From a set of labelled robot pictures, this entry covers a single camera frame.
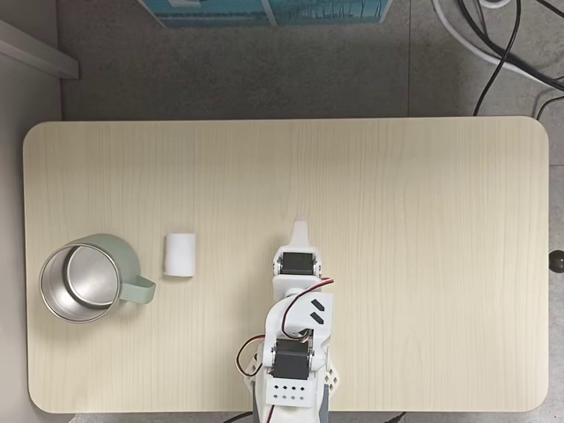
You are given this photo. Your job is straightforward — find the white dressing roll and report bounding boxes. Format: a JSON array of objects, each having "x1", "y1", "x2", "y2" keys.
[{"x1": 162, "y1": 232, "x2": 197, "y2": 279}]

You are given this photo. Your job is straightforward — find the thick white cable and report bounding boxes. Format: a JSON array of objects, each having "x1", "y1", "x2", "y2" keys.
[{"x1": 431, "y1": 0, "x2": 564, "y2": 88}]

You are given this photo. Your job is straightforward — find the black floor cable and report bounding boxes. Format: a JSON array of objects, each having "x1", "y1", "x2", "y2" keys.
[
  {"x1": 456, "y1": 0, "x2": 564, "y2": 87},
  {"x1": 536, "y1": 97, "x2": 564, "y2": 121},
  {"x1": 473, "y1": 0, "x2": 519, "y2": 117}
]

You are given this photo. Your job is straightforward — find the white wall ledge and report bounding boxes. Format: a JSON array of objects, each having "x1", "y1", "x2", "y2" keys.
[{"x1": 0, "y1": 19, "x2": 81, "y2": 81}]

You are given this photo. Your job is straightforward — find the green steel-lined mug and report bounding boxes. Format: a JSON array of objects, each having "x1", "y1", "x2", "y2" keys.
[{"x1": 38, "y1": 233, "x2": 158, "y2": 325}]

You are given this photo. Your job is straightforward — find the red white black servo cable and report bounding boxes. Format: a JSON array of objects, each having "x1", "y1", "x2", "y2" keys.
[
  {"x1": 236, "y1": 335, "x2": 266, "y2": 378},
  {"x1": 281, "y1": 277, "x2": 337, "y2": 341}
]

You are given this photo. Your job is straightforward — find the teal printed box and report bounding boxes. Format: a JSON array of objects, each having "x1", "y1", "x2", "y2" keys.
[{"x1": 136, "y1": 0, "x2": 394, "y2": 29}]

